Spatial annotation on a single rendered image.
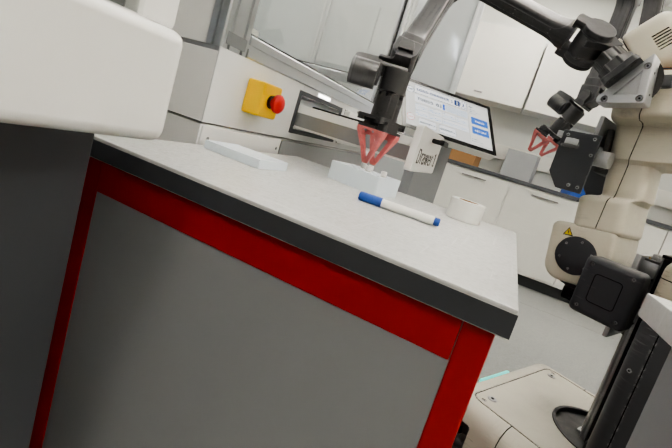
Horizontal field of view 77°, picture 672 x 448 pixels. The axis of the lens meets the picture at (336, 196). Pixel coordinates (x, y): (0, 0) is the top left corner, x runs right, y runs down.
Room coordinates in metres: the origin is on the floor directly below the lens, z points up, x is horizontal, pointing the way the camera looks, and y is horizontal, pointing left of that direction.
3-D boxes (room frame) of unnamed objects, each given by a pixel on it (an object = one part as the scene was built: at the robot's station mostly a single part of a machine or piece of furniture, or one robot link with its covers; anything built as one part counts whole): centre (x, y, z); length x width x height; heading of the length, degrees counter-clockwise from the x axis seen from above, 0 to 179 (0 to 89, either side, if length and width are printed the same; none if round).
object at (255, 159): (0.77, 0.18, 0.77); 0.13 x 0.09 x 0.02; 65
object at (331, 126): (1.20, 0.00, 0.86); 0.40 x 0.26 x 0.06; 69
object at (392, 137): (0.92, -0.05, 0.86); 0.07 x 0.07 x 0.09; 55
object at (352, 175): (0.88, -0.05, 0.78); 0.12 x 0.08 x 0.04; 55
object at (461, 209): (0.87, -0.26, 0.78); 0.07 x 0.07 x 0.04
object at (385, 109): (0.92, -0.05, 0.93); 0.10 x 0.07 x 0.07; 145
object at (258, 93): (0.93, 0.21, 0.88); 0.07 x 0.05 x 0.07; 159
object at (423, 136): (1.12, -0.19, 0.87); 0.29 x 0.02 x 0.11; 159
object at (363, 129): (0.91, -0.05, 0.86); 0.07 x 0.07 x 0.09; 55
